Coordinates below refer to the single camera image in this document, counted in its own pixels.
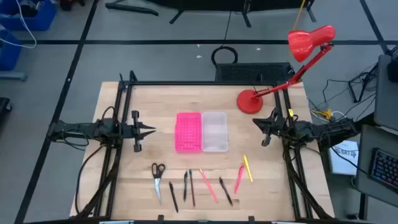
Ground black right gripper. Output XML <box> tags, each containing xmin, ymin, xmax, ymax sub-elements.
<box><xmin>252</xmin><ymin>108</ymin><xmax>292</xmax><ymax>147</ymax></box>

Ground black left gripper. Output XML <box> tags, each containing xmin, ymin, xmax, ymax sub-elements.
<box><xmin>119</xmin><ymin>110</ymin><xmax>157</xmax><ymax>153</ymax></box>

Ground pink perforated box lid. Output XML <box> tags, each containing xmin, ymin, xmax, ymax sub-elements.
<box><xmin>174</xmin><ymin>111</ymin><xmax>203</xmax><ymax>154</ymax></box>

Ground yellow pen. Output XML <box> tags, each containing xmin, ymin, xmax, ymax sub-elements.
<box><xmin>243</xmin><ymin>154</ymin><xmax>254</xmax><ymax>183</ymax></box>

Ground black-handled scissors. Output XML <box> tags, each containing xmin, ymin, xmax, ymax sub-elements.
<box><xmin>151</xmin><ymin>162</ymin><xmax>166</xmax><ymax>205</ymax></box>

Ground pink pen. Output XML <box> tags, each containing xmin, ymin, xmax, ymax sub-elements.
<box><xmin>233</xmin><ymin>164</ymin><xmax>246</xmax><ymax>195</ymax></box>

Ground slim black pen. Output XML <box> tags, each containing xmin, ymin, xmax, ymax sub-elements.
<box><xmin>169</xmin><ymin>181</ymin><xmax>179</xmax><ymax>213</ymax></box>

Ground black Pilot pen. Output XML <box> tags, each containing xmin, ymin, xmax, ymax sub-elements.
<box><xmin>218</xmin><ymin>177</ymin><xmax>234</xmax><ymax>207</ymax></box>

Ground pink pencil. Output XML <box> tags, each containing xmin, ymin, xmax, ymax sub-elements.
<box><xmin>199</xmin><ymin>168</ymin><xmax>219</xmax><ymax>203</ymax></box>

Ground clear plastic supply box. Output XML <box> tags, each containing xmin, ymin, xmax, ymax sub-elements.
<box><xmin>201</xmin><ymin>111</ymin><xmax>229</xmax><ymax>153</ymax></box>

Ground red desk lamp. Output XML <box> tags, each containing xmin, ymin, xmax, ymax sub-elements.
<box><xmin>236</xmin><ymin>24</ymin><xmax>336</xmax><ymax>115</ymax></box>

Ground black mesh crate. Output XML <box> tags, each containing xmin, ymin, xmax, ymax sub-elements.
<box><xmin>215</xmin><ymin>62</ymin><xmax>295</xmax><ymax>83</ymax></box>

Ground yellow plug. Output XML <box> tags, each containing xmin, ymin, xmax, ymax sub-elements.
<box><xmin>312</xmin><ymin>108</ymin><xmax>333</xmax><ymax>121</ymax></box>

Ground brown pencil blue eraser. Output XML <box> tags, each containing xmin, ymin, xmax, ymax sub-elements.
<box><xmin>188</xmin><ymin>169</ymin><xmax>196</xmax><ymax>207</ymax></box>

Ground white booklet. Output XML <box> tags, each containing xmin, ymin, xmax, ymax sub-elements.
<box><xmin>328</xmin><ymin>139</ymin><xmax>359</xmax><ymax>177</ymax></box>

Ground black floor bar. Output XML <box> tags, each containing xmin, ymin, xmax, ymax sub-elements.
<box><xmin>104</xmin><ymin>2</ymin><xmax>159</xmax><ymax>17</ymax></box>

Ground grey desk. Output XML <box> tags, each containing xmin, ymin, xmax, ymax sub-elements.
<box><xmin>354</xmin><ymin>54</ymin><xmax>398</xmax><ymax>208</ymax></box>

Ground black curtain screen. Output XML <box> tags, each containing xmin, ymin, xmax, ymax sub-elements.
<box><xmin>146</xmin><ymin>0</ymin><xmax>317</xmax><ymax>28</ymax></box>

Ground backlit black keyboard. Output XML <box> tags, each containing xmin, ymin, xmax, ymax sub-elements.
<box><xmin>369</xmin><ymin>147</ymin><xmax>398</xmax><ymax>191</ymax></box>

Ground black desk device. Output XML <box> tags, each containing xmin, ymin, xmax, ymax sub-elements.
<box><xmin>387</xmin><ymin>58</ymin><xmax>398</xmax><ymax>83</ymax></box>

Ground grey metal foot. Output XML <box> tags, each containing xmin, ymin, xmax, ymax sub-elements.
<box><xmin>0</xmin><ymin>71</ymin><xmax>27</xmax><ymax>82</ymax></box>

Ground large blue bin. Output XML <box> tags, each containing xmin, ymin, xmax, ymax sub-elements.
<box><xmin>0</xmin><ymin>0</ymin><xmax>57</xmax><ymax>32</ymax></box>

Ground small blue bin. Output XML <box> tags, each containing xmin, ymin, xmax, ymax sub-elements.
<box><xmin>0</xmin><ymin>29</ymin><xmax>22</xmax><ymax>72</ymax></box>

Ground black aluminium table frame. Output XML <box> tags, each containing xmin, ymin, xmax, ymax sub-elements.
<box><xmin>74</xmin><ymin>70</ymin><xmax>335</xmax><ymax>220</ymax></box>

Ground coiled black cable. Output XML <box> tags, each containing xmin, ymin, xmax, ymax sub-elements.
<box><xmin>211</xmin><ymin>11</ymin><xmax>239</xmax><ymax>67</ymax></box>

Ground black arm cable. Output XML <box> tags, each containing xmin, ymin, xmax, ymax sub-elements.
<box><xmin>74</xmin><ymin>145</ymin><xmax>106</xmax><ymax>215</ymax></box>

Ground black wire stand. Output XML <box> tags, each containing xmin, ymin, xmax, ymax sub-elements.
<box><xmin>348</xmin><ymin>63</ymin><xmax>379</xmax><ymax>103</ymax></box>

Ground yellow hanging cable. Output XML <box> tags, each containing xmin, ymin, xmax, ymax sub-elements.
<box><xmin>292</xmin><ymin>0</ymin><xmax>307</xmax><ymax>30</ymax></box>

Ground white cable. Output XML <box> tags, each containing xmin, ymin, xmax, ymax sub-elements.
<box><xmin>0</xmin><ymin>0</ymin><xmax>37</xmax><ymax>50</ymax></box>

